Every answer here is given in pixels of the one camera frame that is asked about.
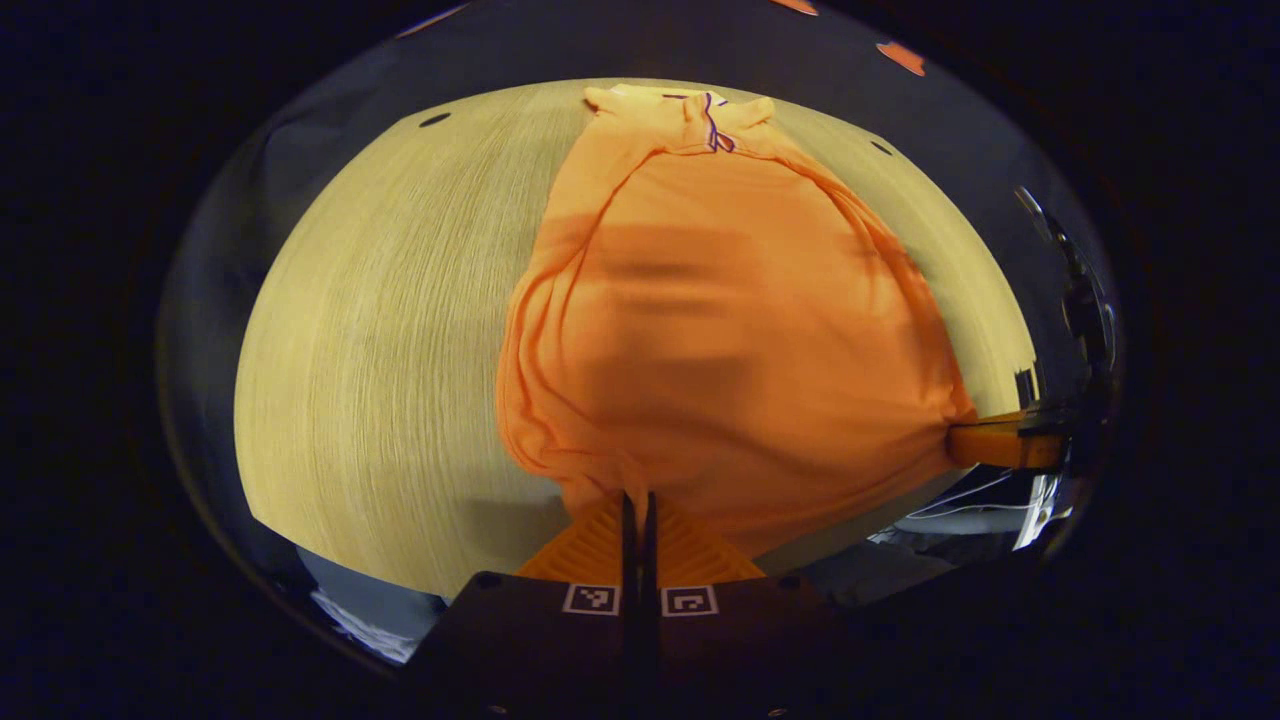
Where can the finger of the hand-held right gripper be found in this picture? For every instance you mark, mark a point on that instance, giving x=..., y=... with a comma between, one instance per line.
x=1000, y=442

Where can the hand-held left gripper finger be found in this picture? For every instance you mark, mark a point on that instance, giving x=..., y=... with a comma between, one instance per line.
x=629, y=540
x=651, y=545

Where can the orange T-shirt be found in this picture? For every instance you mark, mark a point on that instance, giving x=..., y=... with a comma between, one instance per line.
x=720, y=330

